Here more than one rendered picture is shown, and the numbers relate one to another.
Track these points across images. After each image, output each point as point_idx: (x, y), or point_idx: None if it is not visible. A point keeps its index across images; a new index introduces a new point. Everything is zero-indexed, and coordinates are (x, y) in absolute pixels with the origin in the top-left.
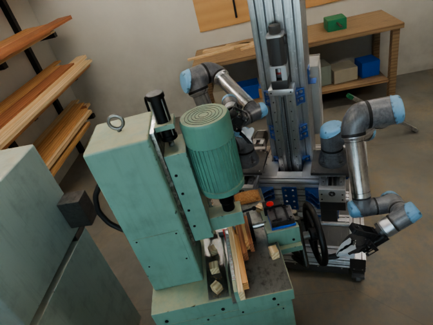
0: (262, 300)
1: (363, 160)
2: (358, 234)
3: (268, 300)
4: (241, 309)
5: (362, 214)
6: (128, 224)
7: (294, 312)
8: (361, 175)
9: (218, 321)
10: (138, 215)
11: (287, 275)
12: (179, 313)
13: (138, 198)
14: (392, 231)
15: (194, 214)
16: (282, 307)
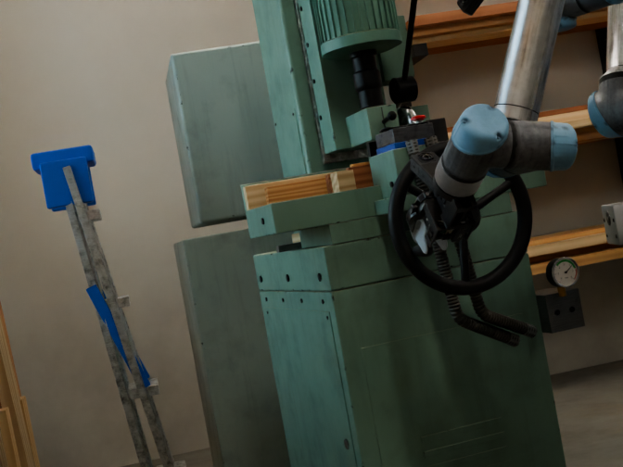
0: (258, 220)
1: (521, 22)
2: (414, 170)
3: (260, 224)
4: (250, 236)
5: None
6: (270, 85)
7: None
8: (506, 59)
9: (288, 311)
10: (273, 70)
11: (298, 198)
12: (265, 264)
13: (271, 37)
14: (438, 168)
15: (318, 91)
16: (326, 315)
